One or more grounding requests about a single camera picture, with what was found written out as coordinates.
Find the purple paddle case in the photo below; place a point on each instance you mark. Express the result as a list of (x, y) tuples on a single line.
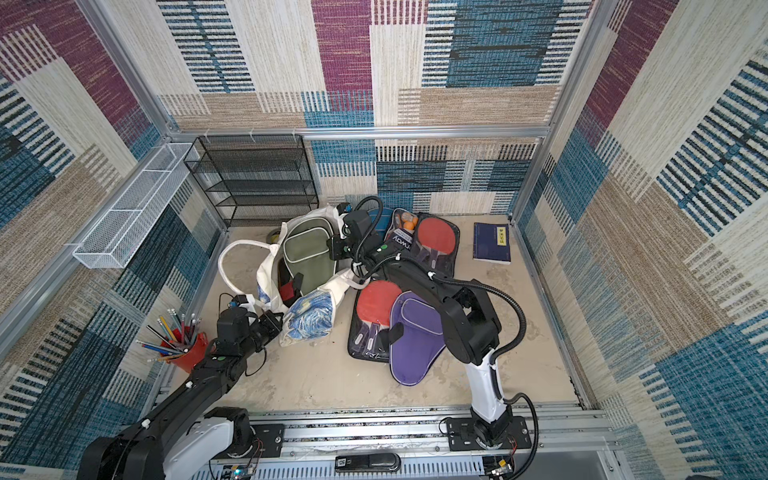
[(415, 338)]

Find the olive green paddle case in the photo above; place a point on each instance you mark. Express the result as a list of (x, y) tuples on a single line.
[(305, 263)]

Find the red paddle mesh case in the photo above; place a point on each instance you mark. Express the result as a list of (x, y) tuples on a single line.
[(436, 243)]

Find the clear ping pong set case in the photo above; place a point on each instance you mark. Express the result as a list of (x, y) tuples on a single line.
[(402, 228)]

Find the canvas tote bag starry print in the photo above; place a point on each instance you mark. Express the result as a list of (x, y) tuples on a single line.
[(313, 315)]

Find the red pencil cup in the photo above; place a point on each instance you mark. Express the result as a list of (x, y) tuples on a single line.
[(175, 339)]

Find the black device on rail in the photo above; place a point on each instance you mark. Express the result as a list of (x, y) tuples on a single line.
[(386, 462)]

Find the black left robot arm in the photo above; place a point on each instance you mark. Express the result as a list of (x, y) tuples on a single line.
[(185, 431)]

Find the white mesh wall basket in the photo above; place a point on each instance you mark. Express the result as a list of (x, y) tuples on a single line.
[(114, 240)]

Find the black wire shelf rack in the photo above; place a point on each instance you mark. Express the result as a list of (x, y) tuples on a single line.
[(254, 180)]

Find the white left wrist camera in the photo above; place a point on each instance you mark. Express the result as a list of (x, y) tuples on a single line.
[(243, 303)]

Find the roll of dark tape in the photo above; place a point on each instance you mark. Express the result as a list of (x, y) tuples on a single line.
[(274, 237)]

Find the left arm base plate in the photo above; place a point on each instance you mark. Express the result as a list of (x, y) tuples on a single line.
[(264, 441)]

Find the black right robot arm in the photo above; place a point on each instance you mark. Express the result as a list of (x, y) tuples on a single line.
[(470, 324)]

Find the dark blue notebook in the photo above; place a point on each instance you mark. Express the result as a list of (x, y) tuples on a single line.
[(491, 243)]

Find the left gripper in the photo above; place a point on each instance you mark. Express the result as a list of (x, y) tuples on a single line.
[(266, 320)]

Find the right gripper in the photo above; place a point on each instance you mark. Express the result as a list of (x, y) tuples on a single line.
[(349, 241)]

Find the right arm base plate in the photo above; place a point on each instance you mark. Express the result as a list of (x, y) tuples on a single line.
[(461, 435)]

